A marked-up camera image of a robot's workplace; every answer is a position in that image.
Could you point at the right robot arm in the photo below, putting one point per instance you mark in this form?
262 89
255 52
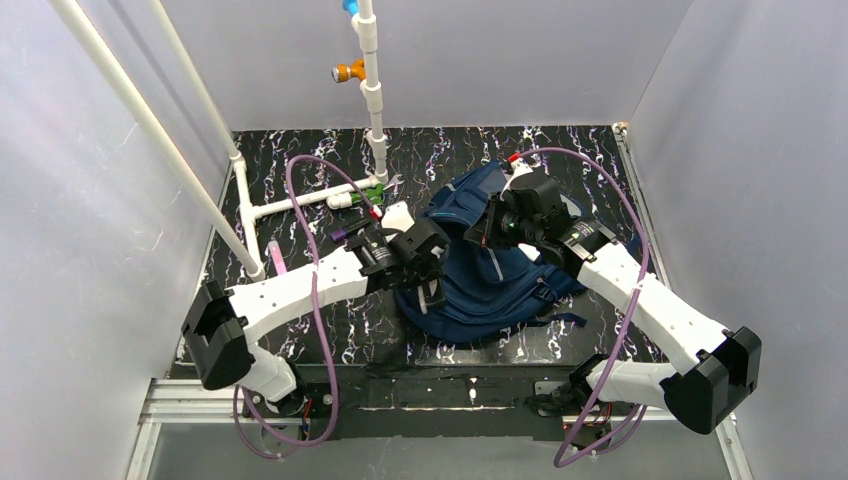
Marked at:
710 370

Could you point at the green hose nozzle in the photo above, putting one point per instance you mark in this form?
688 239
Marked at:
374 195

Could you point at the purple cylinder object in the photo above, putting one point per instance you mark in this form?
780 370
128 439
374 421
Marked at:
348 230

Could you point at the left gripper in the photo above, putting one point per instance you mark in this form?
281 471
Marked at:
427 266

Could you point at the silver wrench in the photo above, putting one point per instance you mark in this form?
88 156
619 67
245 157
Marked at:
395 180

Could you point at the white PVC pipe frame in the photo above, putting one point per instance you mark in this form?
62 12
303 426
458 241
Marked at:
198 77

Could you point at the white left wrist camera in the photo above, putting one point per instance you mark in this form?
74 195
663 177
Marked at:
397 216

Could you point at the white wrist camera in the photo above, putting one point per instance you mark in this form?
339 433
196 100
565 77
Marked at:
397 216
520 169

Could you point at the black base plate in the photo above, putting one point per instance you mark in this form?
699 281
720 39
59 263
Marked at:
428 401

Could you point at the blue pipe fitting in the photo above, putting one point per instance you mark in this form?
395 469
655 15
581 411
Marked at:
350 6

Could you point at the orange hose nozzle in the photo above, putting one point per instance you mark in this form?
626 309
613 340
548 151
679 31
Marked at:
346 72

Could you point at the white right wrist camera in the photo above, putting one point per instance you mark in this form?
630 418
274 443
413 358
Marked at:
520 169

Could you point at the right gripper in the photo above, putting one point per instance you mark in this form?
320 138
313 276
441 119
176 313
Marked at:
491 225

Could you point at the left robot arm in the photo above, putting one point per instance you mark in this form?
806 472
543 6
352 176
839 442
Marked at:
223 326

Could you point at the pink marker pen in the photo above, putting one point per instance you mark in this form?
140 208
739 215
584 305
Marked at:
276 256

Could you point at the navy blue backpack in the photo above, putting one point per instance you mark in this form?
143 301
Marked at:
485 290

